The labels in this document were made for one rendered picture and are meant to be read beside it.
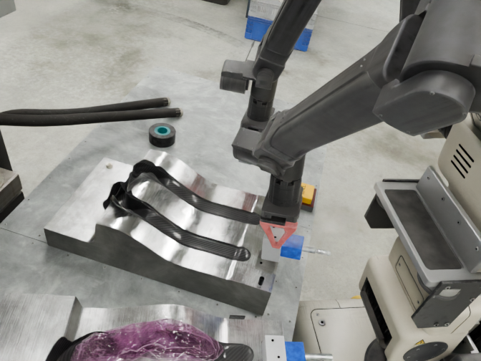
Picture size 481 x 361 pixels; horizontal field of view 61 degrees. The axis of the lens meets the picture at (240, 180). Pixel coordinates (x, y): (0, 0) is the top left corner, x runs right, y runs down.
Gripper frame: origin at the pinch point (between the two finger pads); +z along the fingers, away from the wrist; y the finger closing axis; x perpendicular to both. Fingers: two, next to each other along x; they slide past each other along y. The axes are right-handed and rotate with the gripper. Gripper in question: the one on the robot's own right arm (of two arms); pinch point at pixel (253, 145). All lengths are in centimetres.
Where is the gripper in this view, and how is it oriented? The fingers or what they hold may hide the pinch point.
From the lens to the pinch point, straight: 104.7
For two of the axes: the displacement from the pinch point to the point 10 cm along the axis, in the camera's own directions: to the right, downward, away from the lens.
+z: -1.3, 7.3, 6.7
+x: 9.6, 2.7, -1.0
